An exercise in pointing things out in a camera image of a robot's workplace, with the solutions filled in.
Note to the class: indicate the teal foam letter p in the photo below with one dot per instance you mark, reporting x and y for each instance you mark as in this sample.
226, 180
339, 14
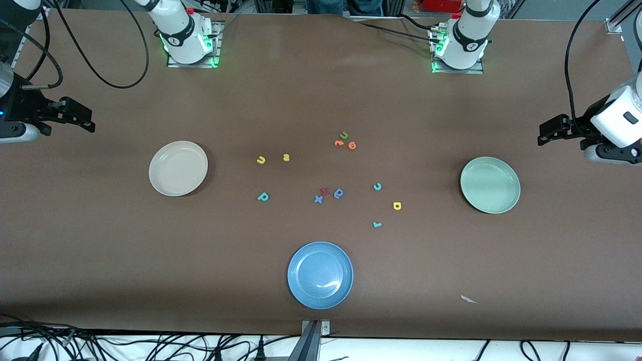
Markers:
266, 197

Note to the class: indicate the aluminium frame post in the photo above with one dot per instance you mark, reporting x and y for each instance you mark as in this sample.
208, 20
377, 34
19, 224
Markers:
614, 22

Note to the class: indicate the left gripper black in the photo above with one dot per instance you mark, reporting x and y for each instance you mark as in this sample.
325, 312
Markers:
581, 125

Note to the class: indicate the beige plate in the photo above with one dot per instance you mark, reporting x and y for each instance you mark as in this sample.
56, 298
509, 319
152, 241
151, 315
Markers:
178, 168

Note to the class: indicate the black equipment rack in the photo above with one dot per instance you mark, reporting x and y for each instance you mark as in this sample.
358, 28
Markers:
273, 5

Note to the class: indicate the white paper scrap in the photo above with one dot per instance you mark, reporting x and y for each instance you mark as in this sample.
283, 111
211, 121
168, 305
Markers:
469, 299

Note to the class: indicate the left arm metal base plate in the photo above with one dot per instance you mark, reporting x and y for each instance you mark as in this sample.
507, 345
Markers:
471, 71

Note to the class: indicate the red box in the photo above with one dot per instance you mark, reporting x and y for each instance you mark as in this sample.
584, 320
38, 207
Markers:
441, 5

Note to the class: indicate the aluminium table side rail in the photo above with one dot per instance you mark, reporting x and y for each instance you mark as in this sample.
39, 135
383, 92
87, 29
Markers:
21, 50

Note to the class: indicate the brown table cover sheet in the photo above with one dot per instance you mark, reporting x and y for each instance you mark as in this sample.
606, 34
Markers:
100, 240

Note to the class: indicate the aluminium table edge bracket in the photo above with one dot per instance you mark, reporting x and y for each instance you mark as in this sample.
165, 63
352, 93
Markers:
312, 346

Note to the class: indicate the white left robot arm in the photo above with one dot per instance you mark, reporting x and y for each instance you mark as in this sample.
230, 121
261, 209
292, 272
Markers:
466, 40

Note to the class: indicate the black power plug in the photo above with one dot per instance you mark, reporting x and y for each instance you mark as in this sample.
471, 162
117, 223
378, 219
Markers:
218, 354
260, 351

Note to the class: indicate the blue foam letter a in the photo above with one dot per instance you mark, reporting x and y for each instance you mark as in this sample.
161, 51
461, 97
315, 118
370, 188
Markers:
339, 197

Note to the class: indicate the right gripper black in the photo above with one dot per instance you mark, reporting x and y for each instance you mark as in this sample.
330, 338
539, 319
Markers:
26, 108

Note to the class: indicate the green plate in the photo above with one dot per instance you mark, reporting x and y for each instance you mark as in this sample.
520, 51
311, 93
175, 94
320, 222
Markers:
490, 185

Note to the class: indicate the blue plate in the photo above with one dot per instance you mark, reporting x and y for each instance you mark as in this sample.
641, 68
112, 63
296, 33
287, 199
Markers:
320, 275

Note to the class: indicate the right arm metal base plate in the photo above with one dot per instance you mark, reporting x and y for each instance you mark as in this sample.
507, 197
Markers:
218, 45

